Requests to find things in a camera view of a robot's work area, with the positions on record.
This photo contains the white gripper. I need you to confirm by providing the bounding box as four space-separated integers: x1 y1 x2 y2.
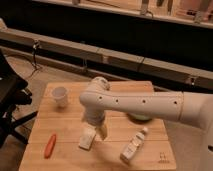
83 109 107 140

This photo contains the white sponge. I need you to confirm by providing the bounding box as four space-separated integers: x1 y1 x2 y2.
79 127 96 150

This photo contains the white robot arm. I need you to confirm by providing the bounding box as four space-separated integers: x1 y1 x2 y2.
79 77 213 171

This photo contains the green ceramic bowl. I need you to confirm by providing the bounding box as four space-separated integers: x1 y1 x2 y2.
128 113 152 121

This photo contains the white plastic bottle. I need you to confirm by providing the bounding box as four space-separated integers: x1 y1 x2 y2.
120 127 149 163

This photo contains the orange carrot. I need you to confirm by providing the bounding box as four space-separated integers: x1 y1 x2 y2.
44 134 56 158

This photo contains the black office chair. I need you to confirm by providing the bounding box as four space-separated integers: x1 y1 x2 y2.
0 50 37 148

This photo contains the black cable on floor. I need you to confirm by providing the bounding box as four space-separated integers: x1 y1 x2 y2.
24 39 43 81

